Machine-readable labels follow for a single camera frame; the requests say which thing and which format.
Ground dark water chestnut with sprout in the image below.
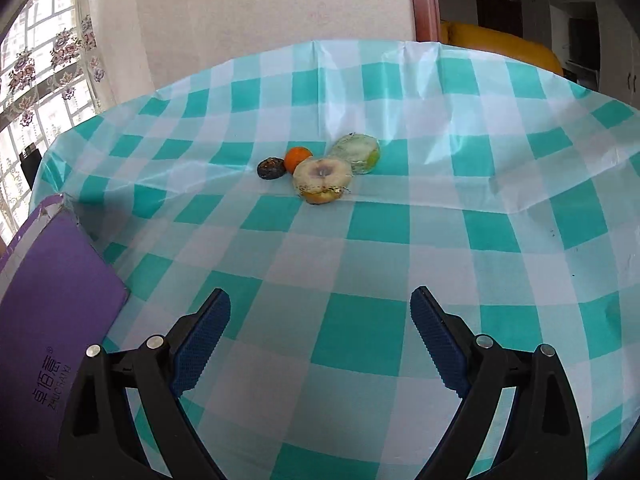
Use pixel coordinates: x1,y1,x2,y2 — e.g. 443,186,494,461
256,157,288,180

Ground green fruit half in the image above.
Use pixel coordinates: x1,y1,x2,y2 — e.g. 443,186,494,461
329,132,381,174

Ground pale fruit half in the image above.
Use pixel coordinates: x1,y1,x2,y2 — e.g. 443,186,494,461
293,157,352,205

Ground orange mandarin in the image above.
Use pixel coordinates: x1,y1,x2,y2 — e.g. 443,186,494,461
283,146,312,174

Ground purple cardboard box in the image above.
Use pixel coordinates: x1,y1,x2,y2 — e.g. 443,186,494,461
1,194,129,474

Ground teal white checkered tablecloth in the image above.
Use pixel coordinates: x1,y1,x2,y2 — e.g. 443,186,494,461
32,40,639,479

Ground floral lace curtain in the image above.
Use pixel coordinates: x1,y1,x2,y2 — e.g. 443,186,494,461
1,0,106,242

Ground yellow leather sofa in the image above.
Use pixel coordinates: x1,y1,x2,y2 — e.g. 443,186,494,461
440,21,563,76

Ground white wall cabinets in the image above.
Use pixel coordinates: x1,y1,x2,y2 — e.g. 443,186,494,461
439,0,639,107

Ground red-brown door frame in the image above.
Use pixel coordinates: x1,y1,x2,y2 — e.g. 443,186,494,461
406,0,443,44

